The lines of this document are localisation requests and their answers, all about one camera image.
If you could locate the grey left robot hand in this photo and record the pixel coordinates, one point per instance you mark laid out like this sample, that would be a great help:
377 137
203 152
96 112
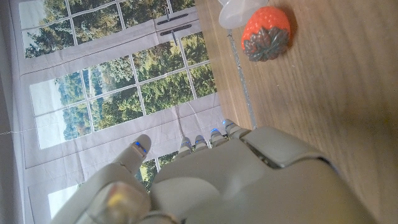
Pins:
248 186

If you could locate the large clear plastic syringe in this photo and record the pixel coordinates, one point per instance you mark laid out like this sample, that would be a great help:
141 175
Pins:
236 14

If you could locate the grey tape outline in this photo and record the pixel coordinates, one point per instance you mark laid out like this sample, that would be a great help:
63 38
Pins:
242 81

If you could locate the red toy strawberry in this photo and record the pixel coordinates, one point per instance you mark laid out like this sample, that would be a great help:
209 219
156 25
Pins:
265 31

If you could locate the printed window forest backdrop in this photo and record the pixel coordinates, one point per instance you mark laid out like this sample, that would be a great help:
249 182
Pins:
124 77

